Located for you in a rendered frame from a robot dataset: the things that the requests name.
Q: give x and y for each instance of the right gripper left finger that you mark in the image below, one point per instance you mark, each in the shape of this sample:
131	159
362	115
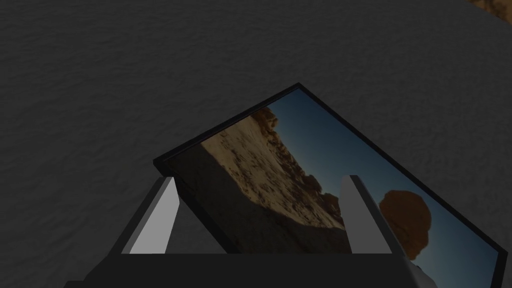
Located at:
154	224

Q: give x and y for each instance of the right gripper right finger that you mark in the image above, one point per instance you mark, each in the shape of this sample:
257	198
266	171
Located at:
366	224

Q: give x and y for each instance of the black framed landscape picture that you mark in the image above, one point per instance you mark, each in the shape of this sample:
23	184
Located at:
288	168

